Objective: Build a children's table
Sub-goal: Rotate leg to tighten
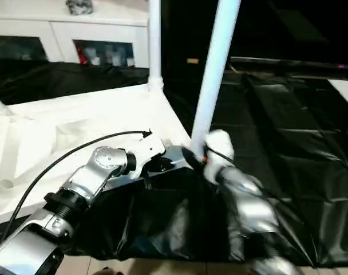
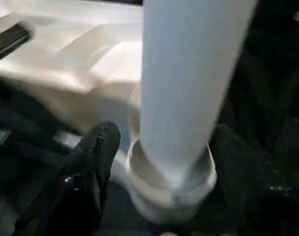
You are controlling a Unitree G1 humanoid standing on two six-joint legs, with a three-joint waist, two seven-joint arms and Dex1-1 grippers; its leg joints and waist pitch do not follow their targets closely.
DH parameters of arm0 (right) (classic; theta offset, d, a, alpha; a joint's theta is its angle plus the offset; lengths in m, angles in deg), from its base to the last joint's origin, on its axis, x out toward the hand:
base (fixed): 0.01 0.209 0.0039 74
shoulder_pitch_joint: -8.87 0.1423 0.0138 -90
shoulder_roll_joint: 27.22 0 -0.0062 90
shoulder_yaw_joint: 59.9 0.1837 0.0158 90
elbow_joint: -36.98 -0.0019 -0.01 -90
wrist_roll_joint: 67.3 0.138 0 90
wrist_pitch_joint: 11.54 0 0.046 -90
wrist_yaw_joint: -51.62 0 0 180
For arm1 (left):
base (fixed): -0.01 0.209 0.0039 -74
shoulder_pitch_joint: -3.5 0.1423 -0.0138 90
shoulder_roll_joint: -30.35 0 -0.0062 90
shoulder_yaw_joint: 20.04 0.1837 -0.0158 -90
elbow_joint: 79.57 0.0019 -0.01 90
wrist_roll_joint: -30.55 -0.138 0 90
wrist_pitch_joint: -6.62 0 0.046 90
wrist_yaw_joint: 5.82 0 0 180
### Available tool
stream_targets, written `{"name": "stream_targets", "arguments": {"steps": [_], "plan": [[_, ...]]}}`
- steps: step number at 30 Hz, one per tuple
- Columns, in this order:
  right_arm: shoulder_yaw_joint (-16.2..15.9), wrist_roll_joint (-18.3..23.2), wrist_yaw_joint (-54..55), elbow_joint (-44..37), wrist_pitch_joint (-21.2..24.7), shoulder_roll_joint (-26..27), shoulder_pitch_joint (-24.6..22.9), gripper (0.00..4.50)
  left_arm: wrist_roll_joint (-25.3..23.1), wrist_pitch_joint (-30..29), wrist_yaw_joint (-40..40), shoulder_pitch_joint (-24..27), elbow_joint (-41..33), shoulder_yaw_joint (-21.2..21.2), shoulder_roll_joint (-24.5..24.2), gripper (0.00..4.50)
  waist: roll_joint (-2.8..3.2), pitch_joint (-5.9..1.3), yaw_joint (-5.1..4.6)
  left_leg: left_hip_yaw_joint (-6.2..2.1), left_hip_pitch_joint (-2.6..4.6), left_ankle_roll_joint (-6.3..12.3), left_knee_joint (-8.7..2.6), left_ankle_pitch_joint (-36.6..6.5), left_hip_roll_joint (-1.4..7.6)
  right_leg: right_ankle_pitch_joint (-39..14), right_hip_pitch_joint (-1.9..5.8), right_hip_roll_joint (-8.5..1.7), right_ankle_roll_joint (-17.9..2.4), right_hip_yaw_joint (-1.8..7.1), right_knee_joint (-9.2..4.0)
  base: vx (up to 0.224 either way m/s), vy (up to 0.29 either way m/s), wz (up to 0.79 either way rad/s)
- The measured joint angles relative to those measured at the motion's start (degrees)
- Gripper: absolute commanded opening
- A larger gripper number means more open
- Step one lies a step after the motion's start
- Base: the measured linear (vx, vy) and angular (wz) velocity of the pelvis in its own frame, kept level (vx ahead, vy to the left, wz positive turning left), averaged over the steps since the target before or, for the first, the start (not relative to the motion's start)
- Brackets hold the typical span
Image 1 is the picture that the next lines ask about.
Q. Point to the black glossy mat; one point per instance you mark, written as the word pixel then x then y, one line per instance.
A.
pixel 291 143

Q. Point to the large dark screen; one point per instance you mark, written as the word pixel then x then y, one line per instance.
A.
pixel 291 25

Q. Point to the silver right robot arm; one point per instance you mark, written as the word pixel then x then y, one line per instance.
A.
pixel 254 206

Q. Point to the small white cup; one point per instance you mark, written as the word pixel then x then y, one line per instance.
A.
pixel 130 61

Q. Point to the small tan label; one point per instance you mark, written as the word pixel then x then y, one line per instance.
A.
pixel 192 61

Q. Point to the dark bag of parts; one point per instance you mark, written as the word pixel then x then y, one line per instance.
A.
pixel 79 6

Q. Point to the white flat panel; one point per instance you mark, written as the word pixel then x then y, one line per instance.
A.
pixel 345 93

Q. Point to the white plastic table top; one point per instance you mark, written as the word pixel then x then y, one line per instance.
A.
pixel 62 120

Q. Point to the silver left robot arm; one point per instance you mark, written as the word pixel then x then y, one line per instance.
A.
pixel 85 177

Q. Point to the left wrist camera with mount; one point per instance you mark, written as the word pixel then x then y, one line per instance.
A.
pixel 151 147

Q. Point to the long black bar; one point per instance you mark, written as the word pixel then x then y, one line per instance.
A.
pixel 291 63

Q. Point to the white glass-door cabinet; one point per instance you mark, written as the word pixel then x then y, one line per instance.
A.
pixel 76 31

